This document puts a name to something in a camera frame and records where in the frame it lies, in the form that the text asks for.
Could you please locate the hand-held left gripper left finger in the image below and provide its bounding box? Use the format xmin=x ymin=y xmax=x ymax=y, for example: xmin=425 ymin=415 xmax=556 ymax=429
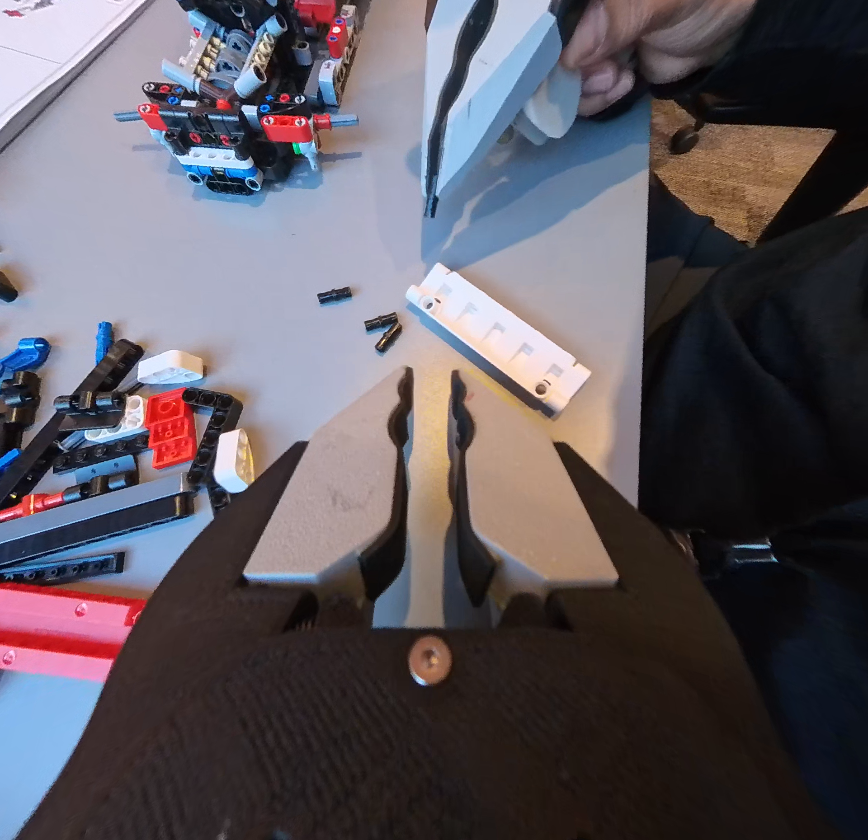
xmin=243 ymin=367 xmax=414 ymax=604

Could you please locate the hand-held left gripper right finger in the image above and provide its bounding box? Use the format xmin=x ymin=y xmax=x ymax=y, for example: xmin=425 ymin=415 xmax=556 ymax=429
xmin=448 ymin=370 xmax=620 ymax=608

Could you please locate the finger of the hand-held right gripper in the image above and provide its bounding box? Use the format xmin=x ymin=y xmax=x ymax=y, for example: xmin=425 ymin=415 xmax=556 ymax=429
xmin=427 ymin=0 xmax=568 ymax=217
xmin=421 ymin=0 xmax=494 ymax=198

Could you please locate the white long toy panel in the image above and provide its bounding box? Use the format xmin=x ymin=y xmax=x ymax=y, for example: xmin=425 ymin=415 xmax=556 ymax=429
xmin=405 ymin=262 xmax=593 ymax=419

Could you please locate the pile of mixed toy bricks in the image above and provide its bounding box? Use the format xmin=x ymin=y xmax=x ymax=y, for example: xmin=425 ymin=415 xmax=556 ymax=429
xmin=0 ymin=244 xmax=260 ymax=685

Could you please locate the grey desk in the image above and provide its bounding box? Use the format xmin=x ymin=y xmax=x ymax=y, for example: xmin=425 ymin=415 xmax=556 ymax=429
xmin=0 ymin=0 xmax=653 ymax=840

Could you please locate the person's right hand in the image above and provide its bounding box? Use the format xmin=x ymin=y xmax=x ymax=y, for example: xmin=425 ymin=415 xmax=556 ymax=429
xmin=559 ymin=0 xmax=758 ymax=120

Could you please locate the partly built toy car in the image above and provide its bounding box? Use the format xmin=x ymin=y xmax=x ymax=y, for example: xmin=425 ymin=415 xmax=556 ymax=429
xmin=114 ymin=0 xmax=362 ymax=198

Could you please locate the red long toy panel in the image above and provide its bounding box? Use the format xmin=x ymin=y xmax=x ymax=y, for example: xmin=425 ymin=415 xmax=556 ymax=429
xmin=0 ymin=581 xmax=148 ymax=683

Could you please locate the blue curved toy panel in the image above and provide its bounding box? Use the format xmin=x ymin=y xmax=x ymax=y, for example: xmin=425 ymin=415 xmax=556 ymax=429
xmin=0 ymin=336 xmax=52 ymax=381

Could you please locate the thick building instruction booklet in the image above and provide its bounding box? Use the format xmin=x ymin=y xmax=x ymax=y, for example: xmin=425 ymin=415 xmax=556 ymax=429
xmin=0 ymin=0 xmax=175 ymax=154

